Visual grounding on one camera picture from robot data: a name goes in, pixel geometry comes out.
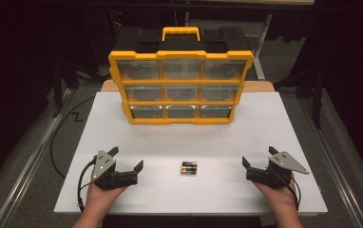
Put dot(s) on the white metal stand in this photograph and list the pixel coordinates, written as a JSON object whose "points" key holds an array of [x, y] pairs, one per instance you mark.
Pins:
{"points": [[258, 68]]}

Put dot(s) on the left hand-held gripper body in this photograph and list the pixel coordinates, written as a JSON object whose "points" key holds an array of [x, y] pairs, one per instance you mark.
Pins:
{"points": [[103, 164]]}

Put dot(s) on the white board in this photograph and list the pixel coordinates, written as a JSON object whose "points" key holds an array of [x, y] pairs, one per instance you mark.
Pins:
{"points": [[157, 196]]}

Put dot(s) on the person's left hand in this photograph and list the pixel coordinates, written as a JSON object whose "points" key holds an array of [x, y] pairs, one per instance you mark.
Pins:
{"points": [[100, 196]]}

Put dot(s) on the clear plastic drawer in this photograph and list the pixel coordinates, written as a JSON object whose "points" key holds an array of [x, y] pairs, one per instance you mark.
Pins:
{"points": [[181, 111]]}

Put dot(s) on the metal floor rail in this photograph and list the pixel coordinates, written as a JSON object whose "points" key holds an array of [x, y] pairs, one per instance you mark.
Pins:
{"points": [[347, 186], [30, 164]]}

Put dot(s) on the set of clear organizer drawers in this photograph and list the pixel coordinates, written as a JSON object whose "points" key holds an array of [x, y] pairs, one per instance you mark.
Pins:
{"points": [[138, 69]]}

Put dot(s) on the yellow black organizer case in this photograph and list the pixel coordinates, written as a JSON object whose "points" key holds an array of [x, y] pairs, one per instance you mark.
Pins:
{"points": [[182, 54]]}

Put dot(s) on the person's right hand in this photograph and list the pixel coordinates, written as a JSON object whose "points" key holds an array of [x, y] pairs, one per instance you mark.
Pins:
{"points": [[281, 196]]}

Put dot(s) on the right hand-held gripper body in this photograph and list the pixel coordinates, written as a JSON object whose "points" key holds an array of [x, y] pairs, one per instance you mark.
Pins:
{"points": [[284, 161]]}

